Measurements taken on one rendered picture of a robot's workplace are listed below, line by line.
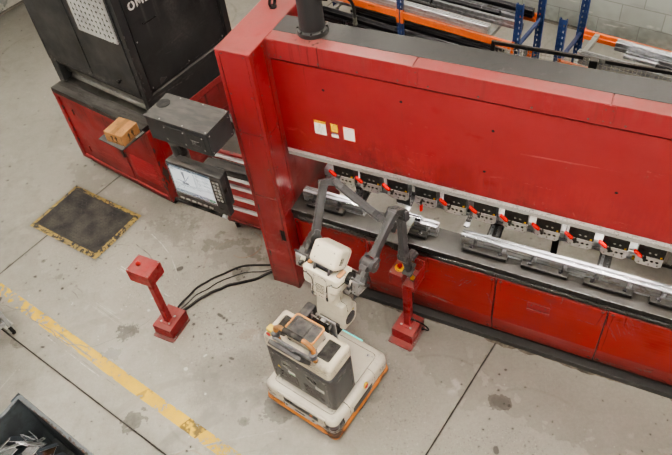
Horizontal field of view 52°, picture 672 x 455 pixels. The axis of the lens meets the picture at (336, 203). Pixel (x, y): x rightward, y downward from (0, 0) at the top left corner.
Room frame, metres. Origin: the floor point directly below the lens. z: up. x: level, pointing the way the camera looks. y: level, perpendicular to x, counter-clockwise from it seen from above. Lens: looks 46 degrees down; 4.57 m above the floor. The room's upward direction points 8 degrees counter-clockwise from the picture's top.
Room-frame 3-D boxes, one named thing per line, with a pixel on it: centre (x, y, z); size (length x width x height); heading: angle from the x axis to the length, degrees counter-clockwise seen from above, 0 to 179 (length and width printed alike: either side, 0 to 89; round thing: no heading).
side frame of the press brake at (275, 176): (3.90, 0.28, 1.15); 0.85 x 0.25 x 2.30; 149
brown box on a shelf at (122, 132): (4.56, 1.70, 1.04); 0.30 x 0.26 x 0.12; 49
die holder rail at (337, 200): (3.53, 0.01, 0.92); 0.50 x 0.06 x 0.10; 59
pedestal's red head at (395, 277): (2.92, -0.42, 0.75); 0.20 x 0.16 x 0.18; 52
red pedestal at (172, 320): (3.26, 1.45, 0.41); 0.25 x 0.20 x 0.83; 149
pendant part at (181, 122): (3.48, 0.86, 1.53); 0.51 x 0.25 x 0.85; 56
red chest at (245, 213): (4.32, 0.64, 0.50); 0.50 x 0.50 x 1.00; 59
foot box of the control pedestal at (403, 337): (2.90, -0.40, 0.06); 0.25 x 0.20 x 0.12; 142
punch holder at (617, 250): (2.54, -1.64, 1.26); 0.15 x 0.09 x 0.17; 59
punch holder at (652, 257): (2.43, -1.81, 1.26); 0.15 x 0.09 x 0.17; 59
